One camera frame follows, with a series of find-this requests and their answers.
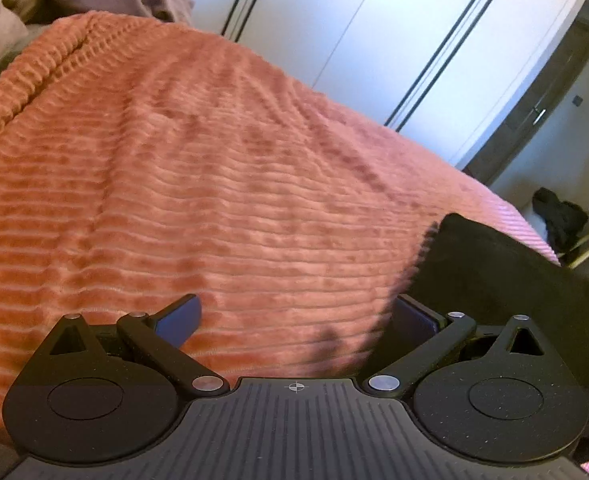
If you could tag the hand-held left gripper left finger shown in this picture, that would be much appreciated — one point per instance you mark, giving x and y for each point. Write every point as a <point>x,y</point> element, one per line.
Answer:
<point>179,320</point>

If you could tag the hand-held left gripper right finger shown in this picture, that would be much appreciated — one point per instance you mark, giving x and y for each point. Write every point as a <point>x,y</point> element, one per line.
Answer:
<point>414,320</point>

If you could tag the black pants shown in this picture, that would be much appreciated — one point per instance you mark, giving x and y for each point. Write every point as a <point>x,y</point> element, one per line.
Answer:
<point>499,280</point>

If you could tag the pink ribbed blanket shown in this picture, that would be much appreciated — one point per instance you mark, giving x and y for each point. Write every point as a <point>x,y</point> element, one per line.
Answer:
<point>199,185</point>

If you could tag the pile of dark clothes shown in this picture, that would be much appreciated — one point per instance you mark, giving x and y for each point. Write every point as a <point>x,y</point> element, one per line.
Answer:
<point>559,220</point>

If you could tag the dark wooden door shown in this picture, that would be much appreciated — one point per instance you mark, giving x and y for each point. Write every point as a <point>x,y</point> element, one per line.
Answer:
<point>529,125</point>

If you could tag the white wardrobe with black lines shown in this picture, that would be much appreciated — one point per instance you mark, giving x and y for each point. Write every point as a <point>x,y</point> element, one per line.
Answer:
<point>364,25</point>

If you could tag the wall light switch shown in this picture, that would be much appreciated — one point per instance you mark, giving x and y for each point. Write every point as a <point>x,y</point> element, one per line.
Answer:
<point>578,101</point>

